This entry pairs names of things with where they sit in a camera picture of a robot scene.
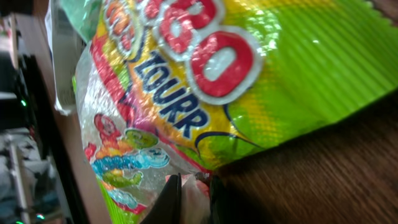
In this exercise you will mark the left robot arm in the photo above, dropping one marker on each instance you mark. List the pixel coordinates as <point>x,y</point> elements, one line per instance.
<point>29,185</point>

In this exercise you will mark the Haribo gummy candy bag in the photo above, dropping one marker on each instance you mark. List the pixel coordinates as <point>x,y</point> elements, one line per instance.
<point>186,86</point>

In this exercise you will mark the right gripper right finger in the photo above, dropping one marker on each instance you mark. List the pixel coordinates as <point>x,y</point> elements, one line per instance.
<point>222,203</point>

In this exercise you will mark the white plaster pack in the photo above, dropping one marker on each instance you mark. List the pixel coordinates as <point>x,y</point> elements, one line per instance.
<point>66,47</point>

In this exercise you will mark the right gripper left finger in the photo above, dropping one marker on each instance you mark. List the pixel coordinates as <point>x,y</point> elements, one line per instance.
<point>167,207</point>

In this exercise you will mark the teal snack pack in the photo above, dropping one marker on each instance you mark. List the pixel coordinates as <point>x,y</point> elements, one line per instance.
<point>83,16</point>

